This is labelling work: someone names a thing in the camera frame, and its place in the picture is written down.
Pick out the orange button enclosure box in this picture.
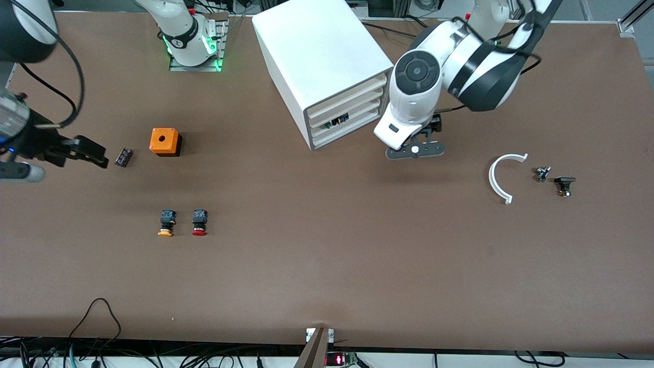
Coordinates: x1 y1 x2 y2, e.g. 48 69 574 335
149 128 183 157

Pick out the black cable loop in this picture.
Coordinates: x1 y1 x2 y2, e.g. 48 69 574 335
513 350 566 367

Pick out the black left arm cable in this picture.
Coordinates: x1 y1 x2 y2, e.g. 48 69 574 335
437 13 542 113

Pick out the white plastic drawer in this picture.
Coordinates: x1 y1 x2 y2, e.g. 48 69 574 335
311 98 384 139
313 109 382 150
309 86 386 128
306 73 389 117

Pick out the aluminium frame profile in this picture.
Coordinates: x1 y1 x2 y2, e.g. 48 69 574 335
616 0 654 34

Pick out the device with red display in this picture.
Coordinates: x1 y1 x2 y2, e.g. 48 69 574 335
325 352 359 368

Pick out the white curved plastic arc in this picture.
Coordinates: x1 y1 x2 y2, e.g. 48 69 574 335
488 153 529 205

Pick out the black cable behind cabinet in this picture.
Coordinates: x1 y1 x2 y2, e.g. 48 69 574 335
358 16 430 39

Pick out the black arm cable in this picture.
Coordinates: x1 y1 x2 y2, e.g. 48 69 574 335
437 13 542 113
10 0 85 128

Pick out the white drawer cabinet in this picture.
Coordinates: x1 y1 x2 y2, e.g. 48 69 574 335
252 0 395 151

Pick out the small black switch part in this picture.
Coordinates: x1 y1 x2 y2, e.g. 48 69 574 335
554 176 577 198

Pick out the aluminium right arm base plate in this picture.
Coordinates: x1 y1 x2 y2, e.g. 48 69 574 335
169 14 228 72

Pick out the yellow push button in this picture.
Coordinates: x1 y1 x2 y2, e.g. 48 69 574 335
157 210 177 238

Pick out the tangled black cable bundle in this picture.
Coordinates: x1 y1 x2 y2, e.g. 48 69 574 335
0 335 307 368

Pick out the brown camera support post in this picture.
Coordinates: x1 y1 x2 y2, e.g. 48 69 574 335
294 328 330 368

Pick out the thin black looped cable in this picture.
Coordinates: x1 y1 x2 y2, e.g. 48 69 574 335
69 298 122 353

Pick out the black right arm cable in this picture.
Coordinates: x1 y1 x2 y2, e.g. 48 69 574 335
10 0 85 128

